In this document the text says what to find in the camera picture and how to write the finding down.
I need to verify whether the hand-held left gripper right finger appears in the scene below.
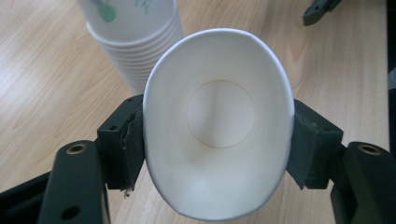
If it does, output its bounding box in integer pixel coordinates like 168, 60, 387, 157
285, 98, 344, 190

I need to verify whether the stack of printed paper cups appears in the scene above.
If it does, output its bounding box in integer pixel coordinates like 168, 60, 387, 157
76, 0, 185, 96

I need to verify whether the white paper cup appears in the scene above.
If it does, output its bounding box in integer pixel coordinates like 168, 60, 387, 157
142, 27, 296, 222

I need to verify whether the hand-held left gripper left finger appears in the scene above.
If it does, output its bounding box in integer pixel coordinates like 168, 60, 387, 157
96, 94, 146, 199

